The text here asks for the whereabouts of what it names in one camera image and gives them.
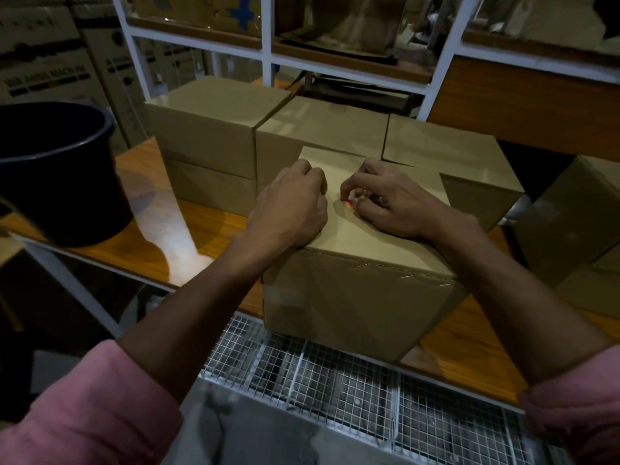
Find black plastic bucket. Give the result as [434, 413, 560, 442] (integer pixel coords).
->
[0, 101, 134, 249]

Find pink shirt sleeve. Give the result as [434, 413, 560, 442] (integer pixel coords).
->
[0, 339, 184, 465]
[517, 344, 620, 465]

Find wooden drawer panel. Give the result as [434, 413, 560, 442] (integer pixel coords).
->
[428, 55, 620, 163]

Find person's right hand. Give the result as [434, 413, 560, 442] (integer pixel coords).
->
[340, 158, 466, 243]

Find person's right forearm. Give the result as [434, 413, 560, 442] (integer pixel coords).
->
[433, 212, 616, 386]

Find stack of large appliance cartons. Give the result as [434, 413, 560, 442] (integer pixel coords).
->
[0, 0, 262, 156]

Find white plastic pack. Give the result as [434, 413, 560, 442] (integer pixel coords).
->
[501, 196, 532, 227]

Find person's left forearm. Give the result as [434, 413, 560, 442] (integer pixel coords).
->
[118, 236, 265, 402]

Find plain brown cardboard box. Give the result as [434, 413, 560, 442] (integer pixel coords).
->
[263, 145, 468, 363]
[144, 74, 295, 217]
[512, 154, 620, 320]
[255, 95, 389, 189]
[381, 114, 526, 233]

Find wire mesh cage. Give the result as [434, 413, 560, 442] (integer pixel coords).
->
[201, 312, 572, 465]

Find pink left shirt sleeve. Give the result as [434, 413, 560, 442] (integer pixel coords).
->
[0, 339, 184, 465]

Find crumpled brown cardboard box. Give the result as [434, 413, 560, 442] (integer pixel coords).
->
[280, 0, 408, 61]

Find person's left hand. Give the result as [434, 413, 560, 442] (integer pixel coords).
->
[242, 158, 329, 260]

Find white metal shelf rack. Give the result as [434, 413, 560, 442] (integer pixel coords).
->
[111, 0, 620, 123]

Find pink right shirt sleeve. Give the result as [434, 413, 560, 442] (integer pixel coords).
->
[517, 344, 620, 465]

